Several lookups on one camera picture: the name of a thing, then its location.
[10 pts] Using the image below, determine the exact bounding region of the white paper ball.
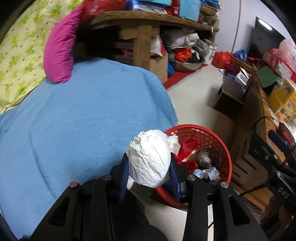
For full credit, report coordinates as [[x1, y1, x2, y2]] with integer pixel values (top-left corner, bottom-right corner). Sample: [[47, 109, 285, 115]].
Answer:
[[126, 130, 171, 188]]

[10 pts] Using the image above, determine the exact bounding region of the red wrapper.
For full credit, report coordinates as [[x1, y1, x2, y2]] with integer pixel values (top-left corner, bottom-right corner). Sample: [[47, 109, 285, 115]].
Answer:
[[175, 139, 199, 174]]

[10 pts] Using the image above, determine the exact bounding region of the red plastic mesh basket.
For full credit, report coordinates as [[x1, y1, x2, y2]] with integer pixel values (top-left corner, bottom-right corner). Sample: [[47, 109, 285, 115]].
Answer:
[[154, 124, 232, 210]]

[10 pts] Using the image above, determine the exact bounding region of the blue bed blanket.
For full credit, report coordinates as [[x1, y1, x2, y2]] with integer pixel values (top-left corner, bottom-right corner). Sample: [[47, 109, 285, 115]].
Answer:
[[1, 58, 178, 238]]

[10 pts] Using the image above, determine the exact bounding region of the low dark cabinet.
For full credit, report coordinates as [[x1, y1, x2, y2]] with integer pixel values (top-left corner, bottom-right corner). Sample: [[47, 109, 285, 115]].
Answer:
[[213, 75, 251, 118]]

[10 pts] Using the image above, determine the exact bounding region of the red floor mat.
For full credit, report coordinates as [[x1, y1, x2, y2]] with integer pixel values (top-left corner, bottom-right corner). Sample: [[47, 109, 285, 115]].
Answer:
[[163, 64, 207, 89]]

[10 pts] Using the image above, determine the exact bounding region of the blue plastic bag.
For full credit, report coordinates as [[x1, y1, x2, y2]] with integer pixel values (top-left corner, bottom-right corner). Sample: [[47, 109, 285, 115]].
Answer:
[[167, 63, 175, 77]]

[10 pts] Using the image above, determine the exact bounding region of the cardboard box under table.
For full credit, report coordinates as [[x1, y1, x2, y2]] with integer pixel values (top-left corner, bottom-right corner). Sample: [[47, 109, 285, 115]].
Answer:
[[149, 54, 168, 83]]

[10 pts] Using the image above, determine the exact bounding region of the metal basin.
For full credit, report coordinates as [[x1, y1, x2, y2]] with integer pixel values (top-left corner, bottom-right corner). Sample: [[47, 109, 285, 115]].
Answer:
[[169, 58, 204, 72]]

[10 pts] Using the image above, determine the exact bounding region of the red plastic bag on cabinet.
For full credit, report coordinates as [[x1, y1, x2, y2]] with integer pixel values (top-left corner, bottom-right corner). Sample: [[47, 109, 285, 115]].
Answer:
[[212, 51, 232, 69]]

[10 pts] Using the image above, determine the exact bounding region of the black television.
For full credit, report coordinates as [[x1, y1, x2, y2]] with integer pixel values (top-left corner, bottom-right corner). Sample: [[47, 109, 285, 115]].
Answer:
[[247, 17, 285, 59]]

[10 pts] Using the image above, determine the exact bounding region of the magenta pillow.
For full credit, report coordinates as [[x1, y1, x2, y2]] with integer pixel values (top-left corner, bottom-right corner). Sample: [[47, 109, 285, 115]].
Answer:
[[43, 6, 82, 83]]

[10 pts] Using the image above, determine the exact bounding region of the green floral quilt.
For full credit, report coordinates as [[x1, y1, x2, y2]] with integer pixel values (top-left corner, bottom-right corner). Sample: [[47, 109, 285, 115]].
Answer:
[[1, 0, 82, 113]]

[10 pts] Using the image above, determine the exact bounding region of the wooden shelf table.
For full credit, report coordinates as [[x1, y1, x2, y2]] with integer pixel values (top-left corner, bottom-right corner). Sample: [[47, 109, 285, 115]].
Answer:
[[90, 11, 219, 70]]

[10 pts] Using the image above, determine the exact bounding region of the red shiny bag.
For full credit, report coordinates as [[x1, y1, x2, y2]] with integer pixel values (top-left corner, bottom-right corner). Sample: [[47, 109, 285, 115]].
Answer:
[[80, 0, 126, 22]]

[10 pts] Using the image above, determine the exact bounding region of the light blue box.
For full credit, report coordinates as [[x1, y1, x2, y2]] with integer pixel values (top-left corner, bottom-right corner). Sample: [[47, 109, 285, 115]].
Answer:
[[179, 0, 201, 22]]

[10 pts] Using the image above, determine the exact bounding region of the black cable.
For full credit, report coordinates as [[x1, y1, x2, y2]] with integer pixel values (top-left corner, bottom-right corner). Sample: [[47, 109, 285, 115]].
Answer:
[[238, 115, 282, 197]]

